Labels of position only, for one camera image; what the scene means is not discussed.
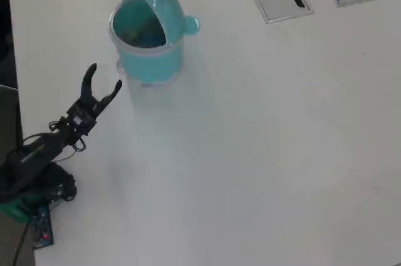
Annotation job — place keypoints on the grey flat panel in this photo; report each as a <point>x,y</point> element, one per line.
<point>9,115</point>

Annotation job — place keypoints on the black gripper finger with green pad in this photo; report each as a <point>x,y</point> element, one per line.
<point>87,84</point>
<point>111,94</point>

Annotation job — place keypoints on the teal whale-shaped bin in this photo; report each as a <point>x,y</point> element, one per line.
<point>150,59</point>

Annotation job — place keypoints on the blue circuit board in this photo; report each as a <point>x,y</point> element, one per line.
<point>42,225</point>

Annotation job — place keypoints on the green table clamp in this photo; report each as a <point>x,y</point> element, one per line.
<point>14,209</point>

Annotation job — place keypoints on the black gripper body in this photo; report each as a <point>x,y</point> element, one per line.
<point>94,109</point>

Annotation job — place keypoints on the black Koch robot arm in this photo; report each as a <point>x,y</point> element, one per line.
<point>34,159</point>

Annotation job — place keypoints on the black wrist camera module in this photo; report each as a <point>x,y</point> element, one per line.
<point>76,119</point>

